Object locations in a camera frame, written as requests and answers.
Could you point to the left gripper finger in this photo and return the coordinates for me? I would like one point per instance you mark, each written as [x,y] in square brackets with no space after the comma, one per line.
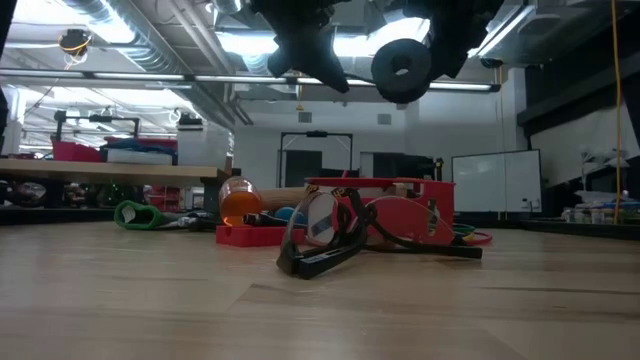
[325,67]
[284,62]

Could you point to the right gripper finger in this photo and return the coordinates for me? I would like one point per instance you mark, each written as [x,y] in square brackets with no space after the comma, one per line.
[440,55]
[460,57]

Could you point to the black tape roll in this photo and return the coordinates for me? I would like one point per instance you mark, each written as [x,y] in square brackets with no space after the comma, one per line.
[385,85]

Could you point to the black machine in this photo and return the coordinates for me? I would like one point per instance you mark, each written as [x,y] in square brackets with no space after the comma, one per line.
[400,165]

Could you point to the whiteboard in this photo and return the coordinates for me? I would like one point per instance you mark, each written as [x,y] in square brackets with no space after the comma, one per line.
[495,180]

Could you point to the overhead light bar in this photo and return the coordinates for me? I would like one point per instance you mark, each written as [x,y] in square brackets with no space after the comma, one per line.
[150,77]

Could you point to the black and blue screwdriver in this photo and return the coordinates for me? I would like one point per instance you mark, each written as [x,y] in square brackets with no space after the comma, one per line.
[287,214]

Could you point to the red tape dispenser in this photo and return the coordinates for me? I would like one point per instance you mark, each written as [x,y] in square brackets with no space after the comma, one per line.
[430,215]

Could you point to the blue cloth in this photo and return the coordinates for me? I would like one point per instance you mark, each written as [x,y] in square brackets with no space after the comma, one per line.
[135,145]

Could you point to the white box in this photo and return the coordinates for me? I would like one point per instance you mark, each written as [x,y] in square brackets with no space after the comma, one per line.
[140,157]

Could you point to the red bit holder block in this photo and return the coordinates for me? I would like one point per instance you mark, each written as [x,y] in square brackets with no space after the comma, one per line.
[250,236]

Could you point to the black safety glasses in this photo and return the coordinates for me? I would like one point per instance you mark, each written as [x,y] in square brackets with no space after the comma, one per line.
[320,262]

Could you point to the background robot rig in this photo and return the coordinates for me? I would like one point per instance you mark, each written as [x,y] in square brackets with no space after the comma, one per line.
[95,119]

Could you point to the wooden workbench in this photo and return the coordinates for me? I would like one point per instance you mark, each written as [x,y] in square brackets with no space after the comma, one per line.
[100,172]

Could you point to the small red bin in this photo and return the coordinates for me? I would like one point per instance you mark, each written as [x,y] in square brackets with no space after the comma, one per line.
[75,151]

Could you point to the black gantry frame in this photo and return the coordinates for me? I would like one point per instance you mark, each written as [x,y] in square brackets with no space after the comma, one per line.
[316,134]

